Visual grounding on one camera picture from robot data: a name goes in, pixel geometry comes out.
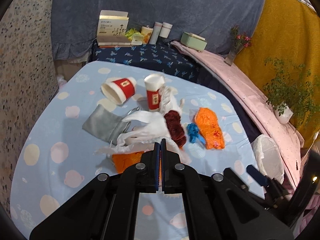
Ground pink and white tumbler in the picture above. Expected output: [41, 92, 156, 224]
[149, 21, 163, 44]

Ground blue scrunchie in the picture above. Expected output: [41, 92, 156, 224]
[187, 123, 207, 146]

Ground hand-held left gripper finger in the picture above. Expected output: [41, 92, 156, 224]
[29, 142, 161, 240]
[161, 139, 294, 240]

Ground pink tablecloth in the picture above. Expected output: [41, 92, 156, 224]
[171, 40, 304, 188]

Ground glass vase with pink flowers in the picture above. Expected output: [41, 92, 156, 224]
[224, 25, 252, 66]

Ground green and yellow packets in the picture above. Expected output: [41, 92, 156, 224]
[125, 27, 143, 46]

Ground grey fabric pouch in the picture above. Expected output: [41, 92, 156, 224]
[82, 104, 131, 146]

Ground yellow curtain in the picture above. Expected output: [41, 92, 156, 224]
[233, 0, 320, 151]

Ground light blue dotted tablecloth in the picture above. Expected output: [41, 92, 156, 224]
[10, 60, 266, 240]

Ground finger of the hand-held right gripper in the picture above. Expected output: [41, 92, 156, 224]
[246, 165, 286, 201]
[223, 167, 266, 207]

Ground white cloth glove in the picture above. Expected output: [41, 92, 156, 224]
[94, 85, 193, 164]

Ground yellow printed can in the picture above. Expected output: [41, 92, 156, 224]
[140, 25, 154, 44]

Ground white box with flower print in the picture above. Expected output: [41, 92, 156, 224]
[97, 10, 132, 47]

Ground crushed red white paper cup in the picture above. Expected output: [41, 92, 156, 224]
[144, 74, 166, 112]

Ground blue-grey blanket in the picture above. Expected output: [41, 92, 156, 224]
[51, 0, 268, 61]

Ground pale green tissue box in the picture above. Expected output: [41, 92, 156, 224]
[180, 31, 208, 51]

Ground red and white paper cup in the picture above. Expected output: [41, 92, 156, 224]
[101, 77, 137, 105]

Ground dark red velvet scrunchie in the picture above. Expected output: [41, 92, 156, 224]
[163, 110, 188, 148]

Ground white cylindrical jar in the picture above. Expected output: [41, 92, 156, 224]
[159, 22, 173, 39]

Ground green plant in white pot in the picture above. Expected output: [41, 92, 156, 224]
[263, 57, 318, 125]

